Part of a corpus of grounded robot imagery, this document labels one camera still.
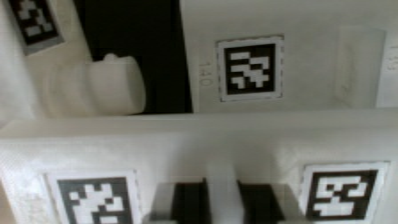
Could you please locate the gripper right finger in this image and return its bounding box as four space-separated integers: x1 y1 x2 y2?
238 182 284 224

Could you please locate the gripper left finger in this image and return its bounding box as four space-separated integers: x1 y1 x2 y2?
170 181 211 224

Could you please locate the white cabinet body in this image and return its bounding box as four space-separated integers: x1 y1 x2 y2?
0 0 398 126

